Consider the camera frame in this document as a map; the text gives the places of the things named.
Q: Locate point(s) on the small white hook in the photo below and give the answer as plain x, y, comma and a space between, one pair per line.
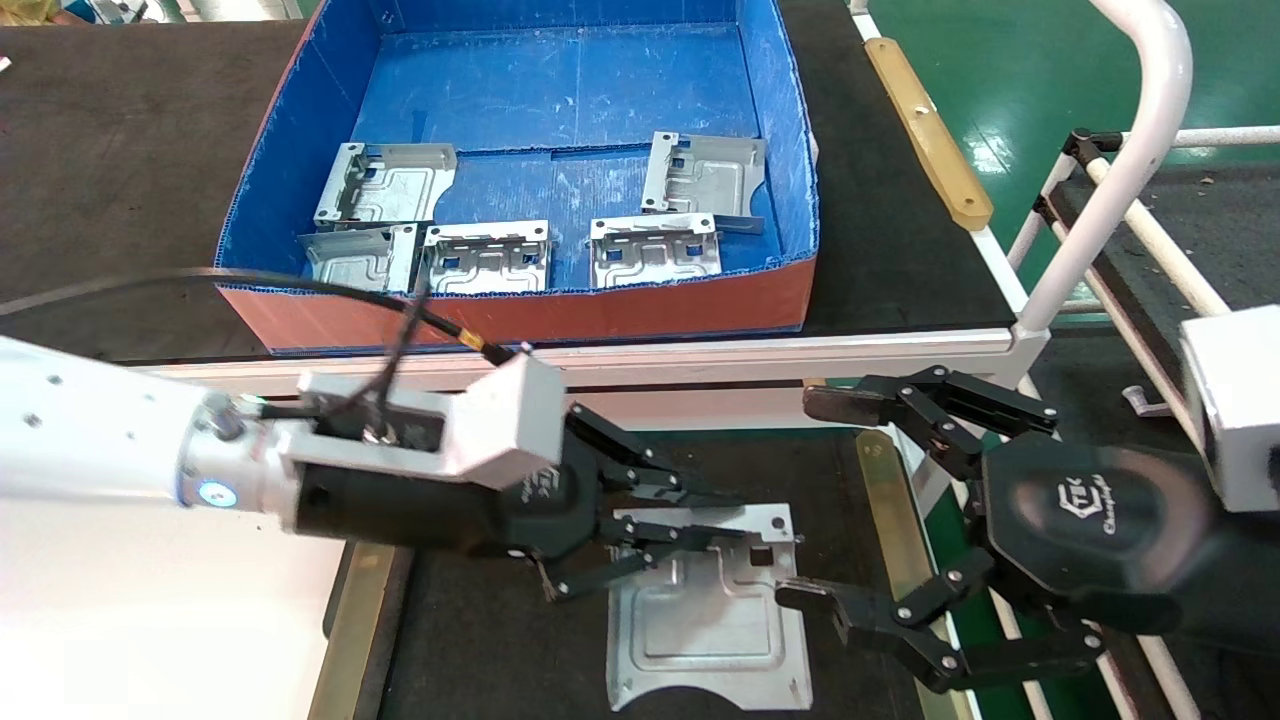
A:
1140, 405

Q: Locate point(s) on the short tan guide strip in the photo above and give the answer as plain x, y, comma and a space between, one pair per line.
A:
930, 135

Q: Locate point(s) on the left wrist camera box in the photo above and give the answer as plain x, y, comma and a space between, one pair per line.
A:
500, 420

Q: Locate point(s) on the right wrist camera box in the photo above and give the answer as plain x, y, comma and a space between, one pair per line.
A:
1240, 400

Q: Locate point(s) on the white horizontal cart rod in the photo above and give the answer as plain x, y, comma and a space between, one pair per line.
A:
1220, 137

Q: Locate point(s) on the black tube clamp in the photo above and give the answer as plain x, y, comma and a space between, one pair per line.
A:
1085, 145

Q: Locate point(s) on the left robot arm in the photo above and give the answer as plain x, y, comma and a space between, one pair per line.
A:
90, 430

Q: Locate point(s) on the blue corrugated plastic box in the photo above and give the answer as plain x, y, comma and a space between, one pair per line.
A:
560, 80

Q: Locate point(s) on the thin white diagonal rod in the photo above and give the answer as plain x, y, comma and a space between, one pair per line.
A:
1045, 205

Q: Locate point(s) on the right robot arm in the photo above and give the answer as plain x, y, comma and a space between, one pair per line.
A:
1245, 590

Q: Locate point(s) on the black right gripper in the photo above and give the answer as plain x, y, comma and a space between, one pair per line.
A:
1090, 520

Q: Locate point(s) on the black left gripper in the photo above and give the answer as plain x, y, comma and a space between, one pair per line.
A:
420, 515

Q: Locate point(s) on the silver stamped metal bracket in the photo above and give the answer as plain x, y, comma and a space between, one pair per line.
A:
360, 258
485, 258
700, 620
705, 180
655, 250
385, 185

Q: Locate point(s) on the white table edge rail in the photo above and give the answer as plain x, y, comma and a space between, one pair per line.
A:
800, 355

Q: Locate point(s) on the long tan guide strip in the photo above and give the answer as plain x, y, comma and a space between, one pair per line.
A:
350, 650
885, 500

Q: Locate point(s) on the white curved tube frame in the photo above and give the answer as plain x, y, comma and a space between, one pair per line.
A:
1150, 100

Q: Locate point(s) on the large black table mat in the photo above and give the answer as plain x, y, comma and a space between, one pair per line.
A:
120, 180

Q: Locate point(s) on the dark cart mat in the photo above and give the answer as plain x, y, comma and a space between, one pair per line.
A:
1240, 230

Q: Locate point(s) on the cream cart rod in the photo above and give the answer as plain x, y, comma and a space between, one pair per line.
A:
1160, 240

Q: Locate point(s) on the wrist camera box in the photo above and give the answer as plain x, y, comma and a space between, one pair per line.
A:
500, 420
1240, 400

